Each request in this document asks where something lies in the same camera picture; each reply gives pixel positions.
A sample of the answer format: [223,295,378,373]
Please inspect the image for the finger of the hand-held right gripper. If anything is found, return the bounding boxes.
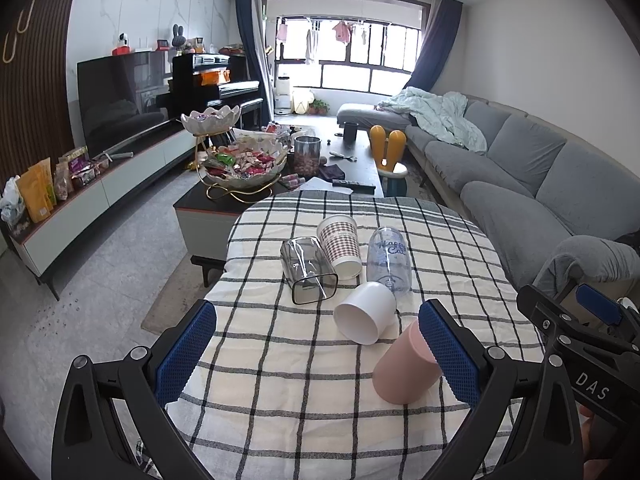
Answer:
[574,282,640,335]
[516,284,640,361]

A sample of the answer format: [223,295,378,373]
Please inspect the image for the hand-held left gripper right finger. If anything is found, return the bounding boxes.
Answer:
[418,300,584,480]

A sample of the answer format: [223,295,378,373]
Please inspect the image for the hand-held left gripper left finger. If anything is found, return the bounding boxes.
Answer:
[51,299,218,480]

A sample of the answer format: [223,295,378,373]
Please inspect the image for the pink cup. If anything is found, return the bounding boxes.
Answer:
[372,319,443,405]

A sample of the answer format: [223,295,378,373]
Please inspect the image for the white cup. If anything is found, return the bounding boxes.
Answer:
[333,281,397,346]

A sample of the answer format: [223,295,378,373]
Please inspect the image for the clear cup with blue print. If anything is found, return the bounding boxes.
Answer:
[366,226,413,295]

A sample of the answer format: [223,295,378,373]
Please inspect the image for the clear square glass cup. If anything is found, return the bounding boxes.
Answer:
[280,235,340,307]

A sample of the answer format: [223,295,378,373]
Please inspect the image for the checked paper cup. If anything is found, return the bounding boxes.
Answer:
[316,215,362,281]

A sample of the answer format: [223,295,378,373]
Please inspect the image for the black checked white tablecloth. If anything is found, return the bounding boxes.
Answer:
[135,194,548,480]

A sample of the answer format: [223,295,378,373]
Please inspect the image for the dark coffee table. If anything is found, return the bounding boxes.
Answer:
[172,122,386,288]

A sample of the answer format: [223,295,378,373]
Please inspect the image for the grey sofa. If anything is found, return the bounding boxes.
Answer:
[336,92,640,301]

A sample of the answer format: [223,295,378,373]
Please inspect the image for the white television cabinet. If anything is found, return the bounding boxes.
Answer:
[0,125,201,301]

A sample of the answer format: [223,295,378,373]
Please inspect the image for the stool with yellow ears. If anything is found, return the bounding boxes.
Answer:
[369,125,410,196]

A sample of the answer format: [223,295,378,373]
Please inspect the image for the tiered white candy bowl stand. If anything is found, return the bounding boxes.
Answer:
[180,105,293,203]

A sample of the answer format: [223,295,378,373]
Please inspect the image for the black remote control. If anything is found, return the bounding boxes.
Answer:
[332,178,376,192]

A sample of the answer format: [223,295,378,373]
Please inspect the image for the row of snack packets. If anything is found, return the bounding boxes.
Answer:
[54,146,110,201]

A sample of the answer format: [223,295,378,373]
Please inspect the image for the yellow snack packet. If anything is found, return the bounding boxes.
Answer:
[17,157,56,223]

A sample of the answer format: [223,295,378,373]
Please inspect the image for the light green blanket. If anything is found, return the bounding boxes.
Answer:
[376,86,488,155]

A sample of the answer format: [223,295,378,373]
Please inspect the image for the clear jar of nuts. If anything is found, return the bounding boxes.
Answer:
[294,135,321,177]

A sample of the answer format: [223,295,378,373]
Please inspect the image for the white plastic bag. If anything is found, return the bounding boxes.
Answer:
[0,176,26,226]

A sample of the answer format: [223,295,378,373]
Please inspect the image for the flat screen television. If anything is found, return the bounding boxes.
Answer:
[76,52,183,158]

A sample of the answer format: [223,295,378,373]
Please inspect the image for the black piano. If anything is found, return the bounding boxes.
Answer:
[155,52,264,131]

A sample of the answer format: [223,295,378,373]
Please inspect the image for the cream round bin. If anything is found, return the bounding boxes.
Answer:
[292,89,315,116]

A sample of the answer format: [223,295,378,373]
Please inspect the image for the white air purifier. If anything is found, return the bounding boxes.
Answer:
[274,75,292,113]

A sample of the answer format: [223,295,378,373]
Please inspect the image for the blue curtain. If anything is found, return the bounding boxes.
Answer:
[404,0,463,96]
[234,0,273,126]

